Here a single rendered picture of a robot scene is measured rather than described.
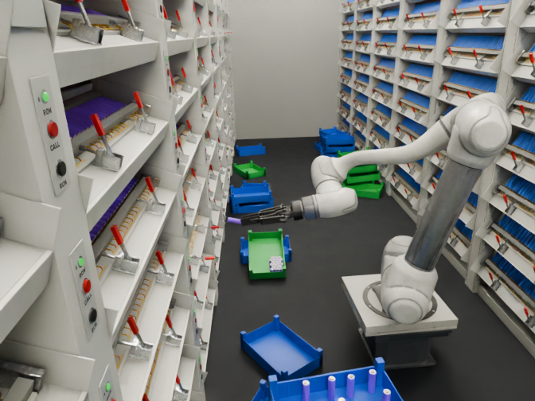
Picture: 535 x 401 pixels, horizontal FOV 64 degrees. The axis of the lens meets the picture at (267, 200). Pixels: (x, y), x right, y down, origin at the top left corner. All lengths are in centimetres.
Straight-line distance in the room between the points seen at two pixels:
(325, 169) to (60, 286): 130
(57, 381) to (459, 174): 115
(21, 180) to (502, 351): 195
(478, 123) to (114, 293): 101
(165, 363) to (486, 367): 131
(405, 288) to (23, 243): 121
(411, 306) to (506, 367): 67
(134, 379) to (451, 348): 148
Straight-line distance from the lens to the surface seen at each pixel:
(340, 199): 160
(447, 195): 141
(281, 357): 190
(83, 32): 71
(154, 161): 118
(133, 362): 91
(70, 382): 60
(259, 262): 247
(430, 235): 146
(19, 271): 47
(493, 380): 198
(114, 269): 81
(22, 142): 47
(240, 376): 184
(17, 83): 47
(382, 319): 174
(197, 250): 169
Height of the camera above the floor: 127
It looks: 21 degrees down
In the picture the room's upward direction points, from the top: 2 degrees counter-clockwise
